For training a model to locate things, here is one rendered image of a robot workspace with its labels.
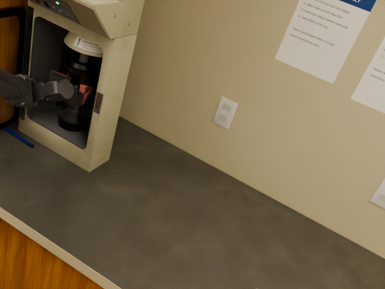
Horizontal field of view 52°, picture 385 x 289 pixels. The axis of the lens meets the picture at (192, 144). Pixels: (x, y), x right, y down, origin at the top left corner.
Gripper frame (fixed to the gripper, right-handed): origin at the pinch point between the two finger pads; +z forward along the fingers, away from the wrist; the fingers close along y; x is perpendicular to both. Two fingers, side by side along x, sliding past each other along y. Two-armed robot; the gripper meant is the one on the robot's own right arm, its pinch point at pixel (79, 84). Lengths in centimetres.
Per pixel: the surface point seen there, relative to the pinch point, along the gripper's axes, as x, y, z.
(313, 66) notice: -28, -65, 31
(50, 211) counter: 25.4, -19.0, -30.1
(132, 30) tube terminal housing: -24.7, -16.2, -3.0
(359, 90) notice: -27, -82, 30
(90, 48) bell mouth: -15.8, -6.3, -6.7
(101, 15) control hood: -29.5, -15.8, -18.9
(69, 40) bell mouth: -15.5, 1.1, -7.2
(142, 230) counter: 25, -43, -18
